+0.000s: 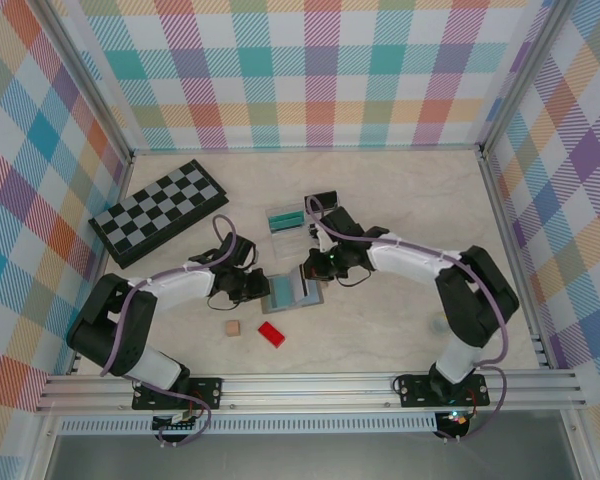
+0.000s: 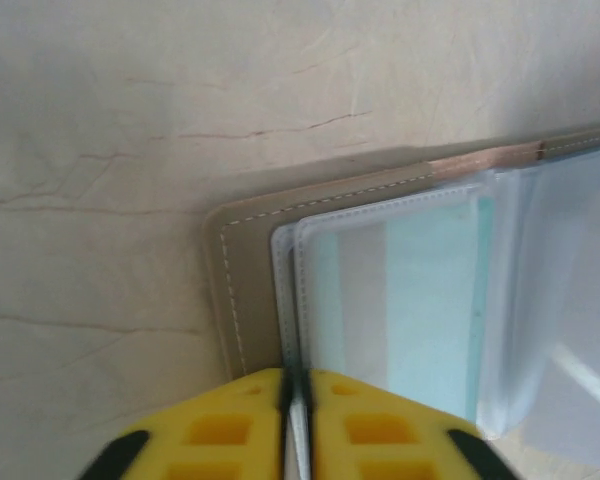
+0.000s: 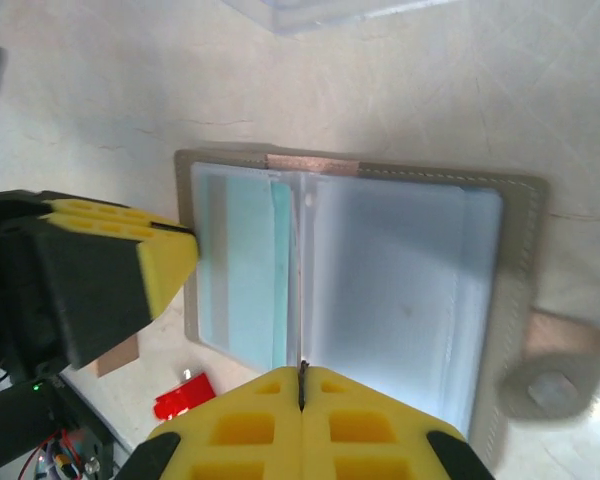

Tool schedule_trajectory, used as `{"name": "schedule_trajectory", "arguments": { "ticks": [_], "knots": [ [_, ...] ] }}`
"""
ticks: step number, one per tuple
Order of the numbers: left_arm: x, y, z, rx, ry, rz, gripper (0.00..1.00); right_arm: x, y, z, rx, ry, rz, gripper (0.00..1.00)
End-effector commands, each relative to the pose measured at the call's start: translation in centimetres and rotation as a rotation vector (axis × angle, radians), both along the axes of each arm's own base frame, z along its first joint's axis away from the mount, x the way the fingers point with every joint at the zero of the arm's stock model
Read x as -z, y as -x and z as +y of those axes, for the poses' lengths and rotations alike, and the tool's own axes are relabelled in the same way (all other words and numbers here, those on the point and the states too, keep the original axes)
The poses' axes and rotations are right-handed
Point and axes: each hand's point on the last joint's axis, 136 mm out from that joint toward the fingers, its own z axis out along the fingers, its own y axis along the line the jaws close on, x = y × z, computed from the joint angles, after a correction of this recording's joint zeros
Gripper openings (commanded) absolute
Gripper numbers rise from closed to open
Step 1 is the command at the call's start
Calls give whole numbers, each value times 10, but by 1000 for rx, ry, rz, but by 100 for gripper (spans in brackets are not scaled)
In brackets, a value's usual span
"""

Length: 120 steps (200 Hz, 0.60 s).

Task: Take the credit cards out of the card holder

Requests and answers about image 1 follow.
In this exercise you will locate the aluminium frame post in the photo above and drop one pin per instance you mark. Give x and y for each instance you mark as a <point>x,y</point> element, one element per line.
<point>522,75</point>
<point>85,75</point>

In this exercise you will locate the teal blue card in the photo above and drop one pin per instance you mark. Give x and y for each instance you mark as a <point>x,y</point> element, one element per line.
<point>285,295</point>

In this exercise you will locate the grey card holder wallet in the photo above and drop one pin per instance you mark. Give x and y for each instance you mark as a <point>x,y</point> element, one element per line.
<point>316,300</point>

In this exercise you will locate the aluminium mounting rail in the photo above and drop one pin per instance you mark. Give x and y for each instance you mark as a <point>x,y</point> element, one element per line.
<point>305,387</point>

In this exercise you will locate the red plastic block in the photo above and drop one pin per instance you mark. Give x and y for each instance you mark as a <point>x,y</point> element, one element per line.
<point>272,334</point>

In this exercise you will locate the white card with black stripe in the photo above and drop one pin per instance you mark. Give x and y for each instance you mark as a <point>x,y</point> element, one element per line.
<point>300,286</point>

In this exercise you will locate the black and grey chessboard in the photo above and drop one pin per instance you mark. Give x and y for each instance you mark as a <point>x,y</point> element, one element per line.
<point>145,210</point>

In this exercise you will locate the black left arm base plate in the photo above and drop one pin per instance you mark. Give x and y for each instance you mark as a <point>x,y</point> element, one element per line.
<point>210,392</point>

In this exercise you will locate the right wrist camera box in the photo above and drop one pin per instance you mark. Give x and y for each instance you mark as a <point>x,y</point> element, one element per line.
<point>324,242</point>

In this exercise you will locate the small wooden cube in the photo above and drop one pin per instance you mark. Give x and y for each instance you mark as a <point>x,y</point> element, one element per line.
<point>233,328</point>

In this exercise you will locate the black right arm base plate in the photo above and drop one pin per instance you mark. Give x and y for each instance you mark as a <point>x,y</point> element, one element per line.
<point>410,392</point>

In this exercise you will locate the aluminium frame side rail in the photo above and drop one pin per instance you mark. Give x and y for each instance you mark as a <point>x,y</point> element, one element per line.
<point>496,200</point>
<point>124,175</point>

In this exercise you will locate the aluminium frame crossbar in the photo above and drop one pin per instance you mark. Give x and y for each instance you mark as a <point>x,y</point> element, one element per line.
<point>305,149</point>

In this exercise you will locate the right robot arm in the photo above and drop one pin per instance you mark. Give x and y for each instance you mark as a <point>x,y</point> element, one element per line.
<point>480,300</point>

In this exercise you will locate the teal VIP card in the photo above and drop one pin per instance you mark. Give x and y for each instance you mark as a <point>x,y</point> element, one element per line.
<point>287,228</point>

